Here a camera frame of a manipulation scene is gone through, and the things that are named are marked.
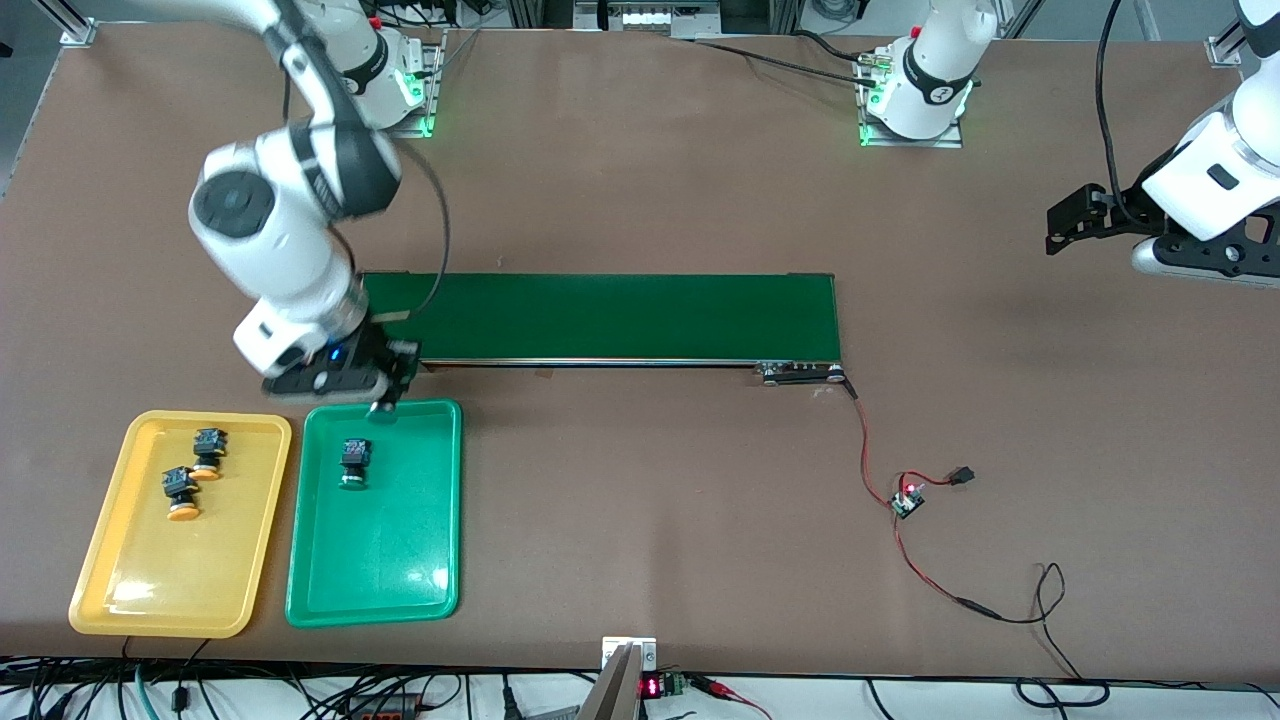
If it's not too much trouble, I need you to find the yellow cap push button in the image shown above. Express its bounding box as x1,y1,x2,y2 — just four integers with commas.
191,427,229,483
163,465,203,522

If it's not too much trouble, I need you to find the green plastic tray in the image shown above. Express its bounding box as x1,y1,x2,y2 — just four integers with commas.
285,398,464,629

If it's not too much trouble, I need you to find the green conveyor belt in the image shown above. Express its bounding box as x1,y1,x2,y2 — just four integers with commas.
355,270,851,387

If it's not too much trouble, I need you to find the yellow plastic tray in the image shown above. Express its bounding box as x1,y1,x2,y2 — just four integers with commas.
68,409,293,639

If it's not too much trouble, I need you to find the black red power strip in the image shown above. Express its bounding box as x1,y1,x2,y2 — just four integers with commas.
340,690,426,720

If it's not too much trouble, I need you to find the silver control box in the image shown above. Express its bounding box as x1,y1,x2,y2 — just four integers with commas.
575,0,721,41

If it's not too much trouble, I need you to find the red clip lead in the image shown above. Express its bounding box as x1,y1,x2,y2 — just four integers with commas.
690,675,771,720

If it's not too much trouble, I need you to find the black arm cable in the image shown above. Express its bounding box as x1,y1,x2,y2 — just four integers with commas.
282,60,452,321
1096,0,1151,226

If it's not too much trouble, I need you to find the aluminium frame post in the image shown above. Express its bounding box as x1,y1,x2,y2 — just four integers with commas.
40,0,98,47
995,0,1046,41
1208,20,1251,68

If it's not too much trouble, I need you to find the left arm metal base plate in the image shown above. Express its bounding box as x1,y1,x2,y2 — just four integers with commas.
858,45,966,149

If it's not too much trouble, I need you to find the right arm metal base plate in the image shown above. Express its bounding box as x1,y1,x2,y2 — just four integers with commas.
385,30,446,139

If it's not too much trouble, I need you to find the thick black base cable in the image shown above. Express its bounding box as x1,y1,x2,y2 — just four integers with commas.
795,28,886,71

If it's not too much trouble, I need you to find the red black wire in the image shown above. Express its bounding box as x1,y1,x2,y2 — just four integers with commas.
843,378,969,606

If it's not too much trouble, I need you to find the thin black base cable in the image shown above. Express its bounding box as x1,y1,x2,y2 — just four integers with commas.
690,38,871,89

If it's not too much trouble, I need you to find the thin black power cable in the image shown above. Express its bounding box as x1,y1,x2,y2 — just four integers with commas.
955,563,1086,683

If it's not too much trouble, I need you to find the grey camera mount bar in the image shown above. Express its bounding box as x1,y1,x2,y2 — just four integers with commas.
575,636,661,720

